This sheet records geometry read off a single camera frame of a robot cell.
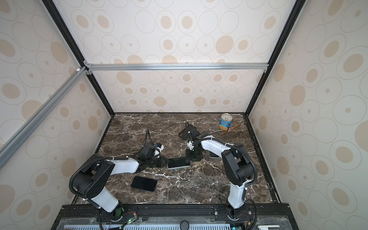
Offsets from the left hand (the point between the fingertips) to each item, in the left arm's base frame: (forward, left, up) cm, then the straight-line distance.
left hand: (172, 160), depth 90 cm
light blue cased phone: (+5, -26, -3) cm, 26 cm away
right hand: (0, -11, -1) cm, 11 cm away
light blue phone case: (-1, -4, 0) cm, 4 cm away
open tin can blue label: (+29, -37, +6) cm, 48 cm away
